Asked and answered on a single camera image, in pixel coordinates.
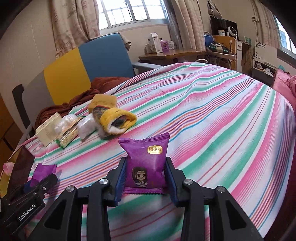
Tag beige patterned curtain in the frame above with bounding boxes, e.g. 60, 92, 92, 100
50, 0, 101, 49
162, 0, 206, 50

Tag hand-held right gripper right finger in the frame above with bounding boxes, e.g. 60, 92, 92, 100
165, 156, 264, 241

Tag grey yellow blue chair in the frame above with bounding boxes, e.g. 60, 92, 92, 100
21, 32, 162, 139

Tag clear bag white contents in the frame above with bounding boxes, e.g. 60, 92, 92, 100
77, 116, 100, 141
54, 113, 81, 137

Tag wooden desk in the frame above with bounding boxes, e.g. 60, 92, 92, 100
138, 49, 207, 67

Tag small window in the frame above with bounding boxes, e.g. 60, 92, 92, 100
276, 16, 296, 50

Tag gold tin box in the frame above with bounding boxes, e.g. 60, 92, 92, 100
0, 144, 36, 200

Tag purple snack packet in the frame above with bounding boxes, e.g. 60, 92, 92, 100
30, 163, 57, 186
118, 132, 170, 195

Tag blue bag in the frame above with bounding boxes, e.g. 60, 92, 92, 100
203, 32, 216, 49

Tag pink bedding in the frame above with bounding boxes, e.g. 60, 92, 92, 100
270, 68, 296, 105

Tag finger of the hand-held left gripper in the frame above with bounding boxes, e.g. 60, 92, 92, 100
22, 174, 58, 197

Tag wooden cabinet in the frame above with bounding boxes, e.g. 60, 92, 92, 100
213, 35, 238, 70

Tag green snack packet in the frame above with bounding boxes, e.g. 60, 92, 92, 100
55, 123, 80, 149

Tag dark red jacket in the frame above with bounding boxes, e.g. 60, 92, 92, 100
35, 76, 130, 133

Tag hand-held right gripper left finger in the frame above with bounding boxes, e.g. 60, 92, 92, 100
30, 157, 127, 241

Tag white carton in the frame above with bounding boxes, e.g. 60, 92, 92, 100
148, 32, 162, 54

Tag pink green striped tablecloth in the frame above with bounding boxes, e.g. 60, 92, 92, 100
2, 62, 296, 241

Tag cream cardboard box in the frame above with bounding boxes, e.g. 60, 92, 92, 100
35, 112, 63, 147

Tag grey cabinet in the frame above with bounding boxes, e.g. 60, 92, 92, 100
252, 47, 277, 86

